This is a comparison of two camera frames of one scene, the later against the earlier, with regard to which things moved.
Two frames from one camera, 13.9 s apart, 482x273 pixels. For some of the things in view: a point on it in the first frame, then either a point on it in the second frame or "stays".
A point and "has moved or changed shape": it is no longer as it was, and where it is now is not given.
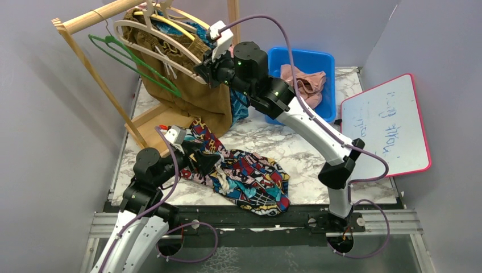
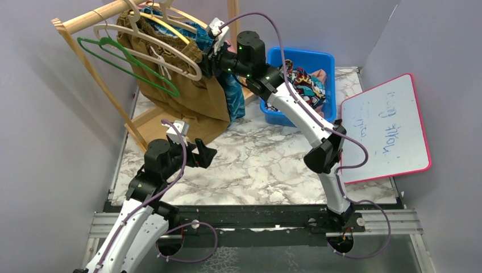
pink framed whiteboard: (388, 120) stays
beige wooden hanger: (148, 27) to (133, 7)
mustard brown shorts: (167, 85) stays
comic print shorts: (252, 181) to (310, 90)
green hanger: (110, 40) has moved or changed shape
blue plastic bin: (312, 61) stays
